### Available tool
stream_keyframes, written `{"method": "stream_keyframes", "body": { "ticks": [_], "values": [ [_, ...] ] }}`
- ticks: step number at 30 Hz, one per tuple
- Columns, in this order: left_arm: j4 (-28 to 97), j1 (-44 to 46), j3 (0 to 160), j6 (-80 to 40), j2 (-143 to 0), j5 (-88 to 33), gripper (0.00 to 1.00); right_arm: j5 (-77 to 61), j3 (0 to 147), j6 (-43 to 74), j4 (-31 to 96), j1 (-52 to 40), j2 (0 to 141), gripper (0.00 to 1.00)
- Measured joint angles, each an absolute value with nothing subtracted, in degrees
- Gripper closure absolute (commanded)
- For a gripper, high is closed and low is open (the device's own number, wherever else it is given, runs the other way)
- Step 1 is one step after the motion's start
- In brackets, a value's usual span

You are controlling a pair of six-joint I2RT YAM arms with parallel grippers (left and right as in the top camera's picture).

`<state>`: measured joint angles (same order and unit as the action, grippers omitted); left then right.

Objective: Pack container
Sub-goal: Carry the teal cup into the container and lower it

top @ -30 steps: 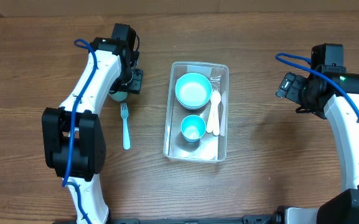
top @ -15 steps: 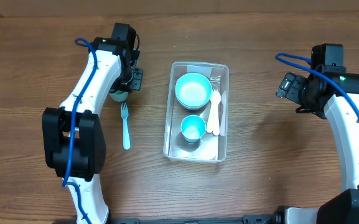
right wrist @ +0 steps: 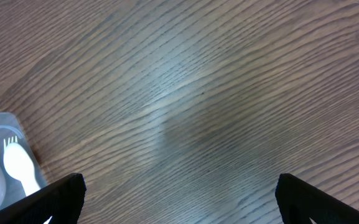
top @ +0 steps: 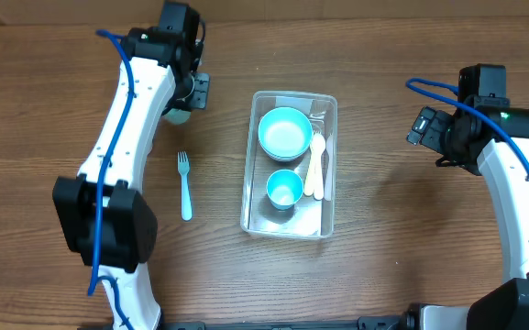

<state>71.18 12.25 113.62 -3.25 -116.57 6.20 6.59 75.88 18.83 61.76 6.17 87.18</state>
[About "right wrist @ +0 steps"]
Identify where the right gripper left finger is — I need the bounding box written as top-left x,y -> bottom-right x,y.
0,173 -> 86,224

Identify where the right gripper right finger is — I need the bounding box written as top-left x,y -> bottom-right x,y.
275,174 -> 359,224

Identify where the white spoon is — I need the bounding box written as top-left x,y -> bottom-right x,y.
3,141 -> 41,196

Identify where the yellow fork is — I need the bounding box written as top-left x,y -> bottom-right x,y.
3,136 -> 18,147

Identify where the clear plastic container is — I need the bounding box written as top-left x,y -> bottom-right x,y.
0,113 -> 48,210

